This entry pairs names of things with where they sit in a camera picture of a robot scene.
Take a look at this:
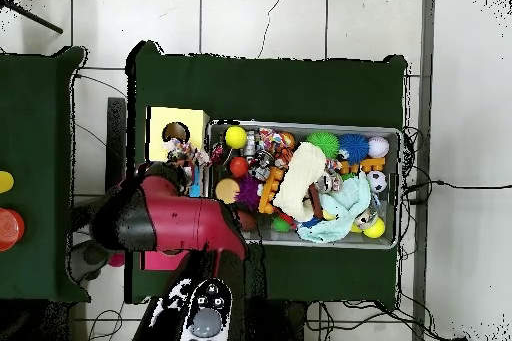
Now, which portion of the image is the colourful patterned paper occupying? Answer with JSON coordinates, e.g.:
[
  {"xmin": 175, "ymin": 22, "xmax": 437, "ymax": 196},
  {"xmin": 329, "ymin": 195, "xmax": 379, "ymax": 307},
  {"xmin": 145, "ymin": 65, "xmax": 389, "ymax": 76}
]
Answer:
[
  {"xmin": 257, "ymin": 127, "xmax": 287, "ymax": 152},
  {"xmin": 162, "ymin": 138, "xmax": 213, "ymax": 168}
]

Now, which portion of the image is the wooden box with three holes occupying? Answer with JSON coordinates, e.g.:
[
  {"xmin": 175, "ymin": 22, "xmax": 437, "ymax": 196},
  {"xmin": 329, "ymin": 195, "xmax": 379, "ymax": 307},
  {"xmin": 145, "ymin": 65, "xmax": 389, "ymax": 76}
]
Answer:
[{"xmin": 139, "ymin": 106, "xmax": 211, "ymax": 271}]

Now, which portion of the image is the shallow clear mesh bin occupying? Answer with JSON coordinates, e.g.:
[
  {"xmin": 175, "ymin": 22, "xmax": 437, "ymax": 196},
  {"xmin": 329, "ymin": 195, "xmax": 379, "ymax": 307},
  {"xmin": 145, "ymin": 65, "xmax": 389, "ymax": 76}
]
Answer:
[{"xmin": 201, "ymin": 118, "xmax": 403, "ymax": 250}]

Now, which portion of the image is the red orange ball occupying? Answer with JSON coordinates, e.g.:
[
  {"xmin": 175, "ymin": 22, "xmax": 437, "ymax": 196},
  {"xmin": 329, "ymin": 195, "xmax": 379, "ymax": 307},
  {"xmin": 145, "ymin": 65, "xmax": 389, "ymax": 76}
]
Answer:
[{"xmin": 228, "ymin": 155, "xmax": 251, "ymax": 178}]

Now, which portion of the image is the purple spiky ball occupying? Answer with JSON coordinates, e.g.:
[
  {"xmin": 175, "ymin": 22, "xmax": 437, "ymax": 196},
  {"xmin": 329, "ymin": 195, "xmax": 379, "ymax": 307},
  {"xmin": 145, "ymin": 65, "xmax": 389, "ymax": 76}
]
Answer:
[{"xmin": 234, "ymin": 174, "xmax": 263, "ymax": 211}]

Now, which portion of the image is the large yellow ball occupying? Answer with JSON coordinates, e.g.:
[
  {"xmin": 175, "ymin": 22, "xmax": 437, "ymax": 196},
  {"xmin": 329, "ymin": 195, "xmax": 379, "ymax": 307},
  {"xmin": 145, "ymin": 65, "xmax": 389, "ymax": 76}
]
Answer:
[{"xmin": 224, "ymin": 125, "xmax": 248, "ymax": 150}]

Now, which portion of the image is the cream knitted cloth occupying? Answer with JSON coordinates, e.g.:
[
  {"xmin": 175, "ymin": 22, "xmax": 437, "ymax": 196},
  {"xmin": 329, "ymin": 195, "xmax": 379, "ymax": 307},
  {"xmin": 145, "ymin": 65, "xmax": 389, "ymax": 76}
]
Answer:
[{"xmin": 272, "ymin": 141, "xmax": 328, "ymax": 223}]

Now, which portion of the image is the green spiky ball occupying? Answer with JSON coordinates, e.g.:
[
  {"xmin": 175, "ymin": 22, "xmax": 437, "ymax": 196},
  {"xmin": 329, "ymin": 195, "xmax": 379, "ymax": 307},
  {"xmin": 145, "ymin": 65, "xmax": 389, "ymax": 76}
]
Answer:
[{"xmin": 305, "ymin": 131, "xmax": 341, "ymax": 159}]

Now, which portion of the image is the mint green cloth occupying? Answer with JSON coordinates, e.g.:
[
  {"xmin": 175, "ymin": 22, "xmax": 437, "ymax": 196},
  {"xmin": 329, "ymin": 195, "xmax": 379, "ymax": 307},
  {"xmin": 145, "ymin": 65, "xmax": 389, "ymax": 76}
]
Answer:
[{"xmin": 296, "ymin": 172, "xmax": 373, "ymax": 245}]

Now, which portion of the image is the blue spiky ball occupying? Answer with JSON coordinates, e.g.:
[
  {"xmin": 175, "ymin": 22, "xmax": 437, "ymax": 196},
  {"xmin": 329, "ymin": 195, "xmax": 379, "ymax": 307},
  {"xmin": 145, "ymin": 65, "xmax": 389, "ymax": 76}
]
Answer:
[{"xmin": 337, "ymin": 132, "xmax": 370, "ymax": 166}]

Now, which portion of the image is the black and white soccer ball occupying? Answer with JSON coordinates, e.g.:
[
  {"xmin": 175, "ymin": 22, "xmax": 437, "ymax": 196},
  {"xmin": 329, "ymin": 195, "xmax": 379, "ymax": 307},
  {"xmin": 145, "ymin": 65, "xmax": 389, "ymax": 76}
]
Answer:
[{"xmin": 365, "ymin": 170, "xmax": 388, "ymax": 193}]

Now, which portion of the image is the white baseball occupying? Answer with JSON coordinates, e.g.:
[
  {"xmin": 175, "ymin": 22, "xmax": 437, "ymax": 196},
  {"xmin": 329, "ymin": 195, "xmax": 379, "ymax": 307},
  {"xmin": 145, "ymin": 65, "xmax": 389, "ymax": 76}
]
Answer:
[{"xmin": 367, "ymin": 135, "xmax": 390, "ymax": 159}]

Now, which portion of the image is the black upright panel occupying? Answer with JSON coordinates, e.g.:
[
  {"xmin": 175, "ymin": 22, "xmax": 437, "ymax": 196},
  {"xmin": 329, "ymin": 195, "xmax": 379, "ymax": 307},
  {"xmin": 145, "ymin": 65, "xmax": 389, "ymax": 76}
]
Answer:
[{"xmin": 105, "ymin": 96, "xmax": 128, "ymax": 198}]

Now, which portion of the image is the dark green side table cloth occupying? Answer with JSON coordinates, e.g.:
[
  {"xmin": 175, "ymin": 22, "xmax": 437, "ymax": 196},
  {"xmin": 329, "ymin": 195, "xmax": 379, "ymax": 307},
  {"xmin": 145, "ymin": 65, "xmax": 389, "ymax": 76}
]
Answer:
[{"xmin": 0, "ymin": 46, "xmax": 91, "ymax": 304}]

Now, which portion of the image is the yellow round object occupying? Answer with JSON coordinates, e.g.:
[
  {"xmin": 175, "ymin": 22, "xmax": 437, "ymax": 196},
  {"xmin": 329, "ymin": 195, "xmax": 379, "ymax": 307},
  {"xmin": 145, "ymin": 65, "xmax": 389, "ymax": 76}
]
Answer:
[{"xmin": 0, "ymin": 170, "xmax": 15, "ymax": 194}]

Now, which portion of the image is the orange red round object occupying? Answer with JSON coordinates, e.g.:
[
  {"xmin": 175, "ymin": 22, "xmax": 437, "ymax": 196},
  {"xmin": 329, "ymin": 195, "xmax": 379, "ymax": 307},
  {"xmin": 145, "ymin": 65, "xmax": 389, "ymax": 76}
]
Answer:
[{"xmin": 0, "ymin": 207, "xmax": 26, "ymax": 253}]

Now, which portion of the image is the black slanted rod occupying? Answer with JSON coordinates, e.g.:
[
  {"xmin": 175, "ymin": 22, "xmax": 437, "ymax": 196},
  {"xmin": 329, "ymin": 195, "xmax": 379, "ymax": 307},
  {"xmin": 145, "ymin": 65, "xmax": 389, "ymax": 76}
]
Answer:
[{"xmin": 0, "ymin": 0, "xmax": 64, "ymax": 35}]

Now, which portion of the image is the black floor cable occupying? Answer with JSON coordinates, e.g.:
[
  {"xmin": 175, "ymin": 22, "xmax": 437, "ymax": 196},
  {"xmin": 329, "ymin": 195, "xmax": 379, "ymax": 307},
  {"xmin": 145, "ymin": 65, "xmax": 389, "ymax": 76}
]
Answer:
[{"xmin": 401, "ymin": 179, "xmax": 512, "ymax": 206}]

